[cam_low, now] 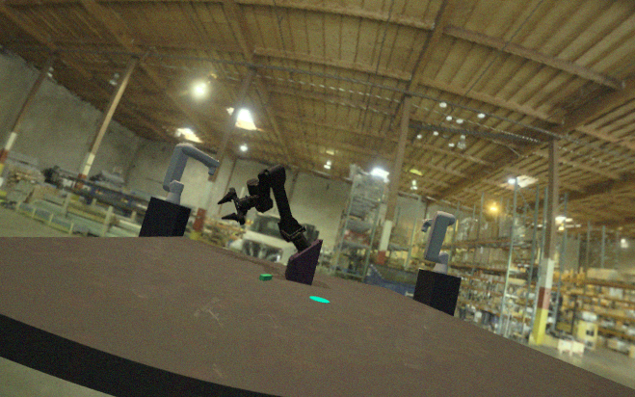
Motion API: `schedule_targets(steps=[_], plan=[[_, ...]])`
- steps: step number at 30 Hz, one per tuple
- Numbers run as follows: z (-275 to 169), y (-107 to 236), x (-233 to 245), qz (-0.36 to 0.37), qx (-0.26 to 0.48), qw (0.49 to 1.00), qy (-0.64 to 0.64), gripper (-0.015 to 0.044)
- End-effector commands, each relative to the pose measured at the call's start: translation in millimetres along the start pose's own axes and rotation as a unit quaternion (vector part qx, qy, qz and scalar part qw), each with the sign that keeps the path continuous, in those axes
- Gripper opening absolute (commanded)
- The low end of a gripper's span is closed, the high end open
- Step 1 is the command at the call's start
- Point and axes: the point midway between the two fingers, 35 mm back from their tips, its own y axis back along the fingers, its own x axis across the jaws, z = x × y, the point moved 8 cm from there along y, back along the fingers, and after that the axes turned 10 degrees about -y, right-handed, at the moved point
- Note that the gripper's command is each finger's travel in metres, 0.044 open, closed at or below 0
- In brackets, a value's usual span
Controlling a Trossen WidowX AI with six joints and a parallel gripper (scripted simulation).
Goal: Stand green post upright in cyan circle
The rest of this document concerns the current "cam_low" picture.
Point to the cyan circle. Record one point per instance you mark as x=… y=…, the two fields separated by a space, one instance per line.
x=321 y=300

